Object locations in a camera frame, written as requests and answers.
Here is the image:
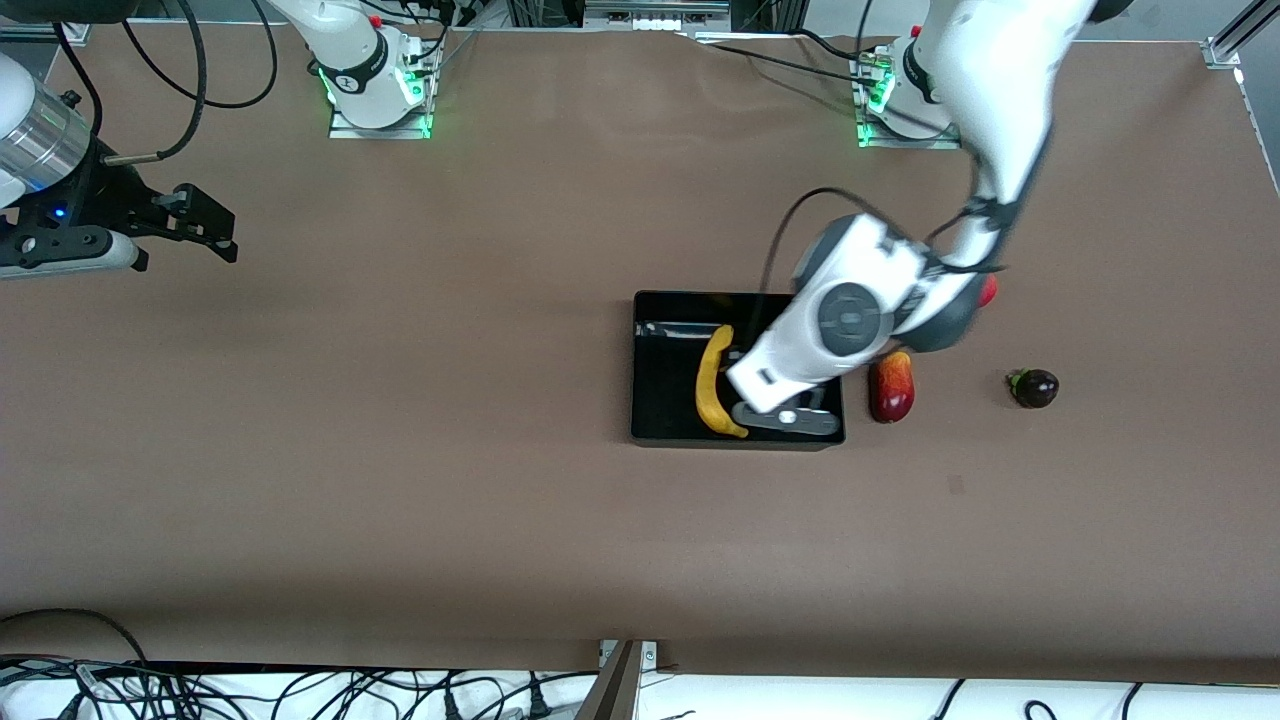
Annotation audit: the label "yellow banana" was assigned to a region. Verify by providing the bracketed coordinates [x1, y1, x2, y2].
[695, 324, 750, 439]

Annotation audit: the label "black plastic tray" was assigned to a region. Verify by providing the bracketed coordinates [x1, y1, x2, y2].
[630, 290, 847, 451]

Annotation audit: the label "red mango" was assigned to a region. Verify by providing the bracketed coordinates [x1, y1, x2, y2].
[868, 350, 916, 424]

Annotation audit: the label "dark purple mangosteen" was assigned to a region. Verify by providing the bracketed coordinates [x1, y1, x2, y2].
[1007, 368, 1060, 409]

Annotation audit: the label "white power strip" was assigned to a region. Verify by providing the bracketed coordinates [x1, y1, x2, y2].
[585, 0, 731, 31]

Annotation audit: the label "diagonal metal bar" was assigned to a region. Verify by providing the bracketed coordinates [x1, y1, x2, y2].
[575, 640, 643, 720]

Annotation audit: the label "aluminium corner profile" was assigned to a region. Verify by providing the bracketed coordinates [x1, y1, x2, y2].
[1205, 0, 1280, 71]

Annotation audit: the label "black looping cable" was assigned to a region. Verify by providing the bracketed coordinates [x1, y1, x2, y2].
[123, 0, 278, 109]

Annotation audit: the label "black thin cable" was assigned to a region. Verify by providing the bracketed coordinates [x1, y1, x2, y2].
[55, 22, 104, 136]

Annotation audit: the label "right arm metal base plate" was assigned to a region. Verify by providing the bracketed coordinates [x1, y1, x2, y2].
[328, 30, 441, 139]

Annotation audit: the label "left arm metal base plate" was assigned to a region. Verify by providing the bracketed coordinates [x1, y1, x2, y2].
[855, 45, 963, 151]

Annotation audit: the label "black table cable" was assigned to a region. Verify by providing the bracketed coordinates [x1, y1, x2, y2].
[795, 28, 873, 63]
[712, 42, 881, 91]

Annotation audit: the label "black arcing cable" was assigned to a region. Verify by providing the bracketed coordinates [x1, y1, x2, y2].
[0, 608, 151, 666]

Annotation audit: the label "tangled black cables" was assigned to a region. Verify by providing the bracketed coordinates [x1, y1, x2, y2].
[0, 655, 601, 720]

